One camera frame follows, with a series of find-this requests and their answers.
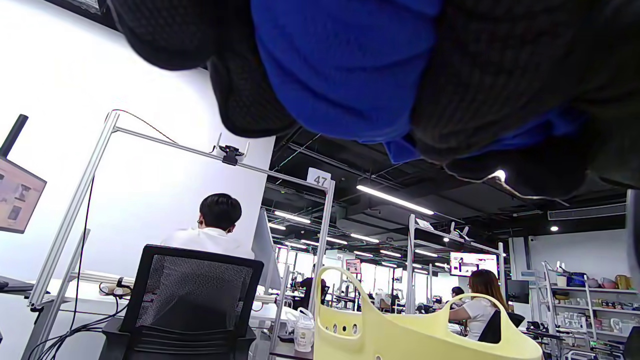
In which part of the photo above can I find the black mesh office chair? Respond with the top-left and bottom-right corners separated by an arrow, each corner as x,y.
99,245 -> 265,360

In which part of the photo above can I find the person's right hand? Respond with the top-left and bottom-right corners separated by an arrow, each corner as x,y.
444,134 -> 602,199

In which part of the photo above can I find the yellow perforated plastic basket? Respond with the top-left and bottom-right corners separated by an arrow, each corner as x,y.
313,266 -> 543,360

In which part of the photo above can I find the long ceiling light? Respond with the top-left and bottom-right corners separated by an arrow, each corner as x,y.
356,185 -> 435,216

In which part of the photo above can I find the grey air vent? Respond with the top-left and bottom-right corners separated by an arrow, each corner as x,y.
547,202 -> 627,221

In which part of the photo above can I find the aluminium frame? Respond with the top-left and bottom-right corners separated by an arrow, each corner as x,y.
405,214 -> 506,316
22,110 -> 336,360

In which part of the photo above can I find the white shelving rack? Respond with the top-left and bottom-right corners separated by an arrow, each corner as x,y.
537,260 -> 640,360

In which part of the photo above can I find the wall screen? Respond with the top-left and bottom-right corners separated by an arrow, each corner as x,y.
450,251 -> 499,277

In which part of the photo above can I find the white number sign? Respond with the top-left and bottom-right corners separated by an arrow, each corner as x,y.
306,167 -> 332,190

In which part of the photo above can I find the plastic bag with cup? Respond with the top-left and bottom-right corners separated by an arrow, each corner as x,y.
286,307 -> 316,352

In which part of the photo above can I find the person's left hand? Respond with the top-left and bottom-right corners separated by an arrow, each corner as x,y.
107,0 -> 640,188

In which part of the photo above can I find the blue t-shirt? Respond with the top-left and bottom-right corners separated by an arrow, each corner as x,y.
250,0 -> 588,166

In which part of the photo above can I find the tangle of black cables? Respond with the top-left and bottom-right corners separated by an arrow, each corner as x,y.
27,175 -> 133,360

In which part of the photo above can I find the white cart with brown top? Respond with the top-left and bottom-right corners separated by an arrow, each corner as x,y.
270,340 -> 316,360

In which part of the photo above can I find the black clip on frame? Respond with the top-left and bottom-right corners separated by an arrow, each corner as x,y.
215,135 -> 249,166

